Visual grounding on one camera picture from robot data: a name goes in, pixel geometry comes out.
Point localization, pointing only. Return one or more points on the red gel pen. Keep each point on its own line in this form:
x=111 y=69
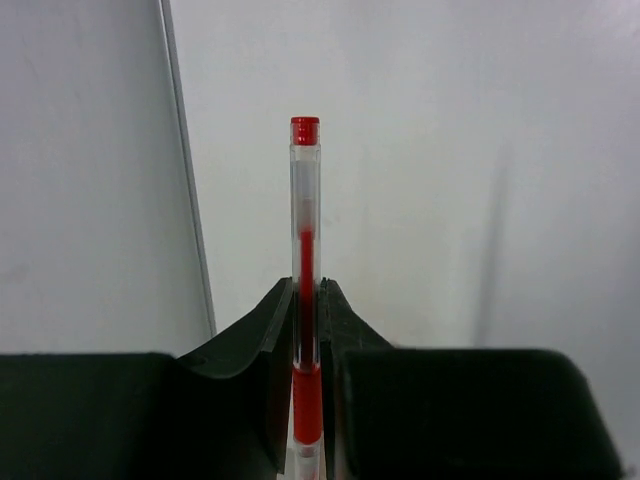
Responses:
x=305 y=166

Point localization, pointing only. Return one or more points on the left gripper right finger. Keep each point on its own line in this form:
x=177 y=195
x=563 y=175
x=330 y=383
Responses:
x=453 y=413

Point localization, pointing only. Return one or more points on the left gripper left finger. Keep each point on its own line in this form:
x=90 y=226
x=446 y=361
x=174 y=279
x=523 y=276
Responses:
x=218 y=412

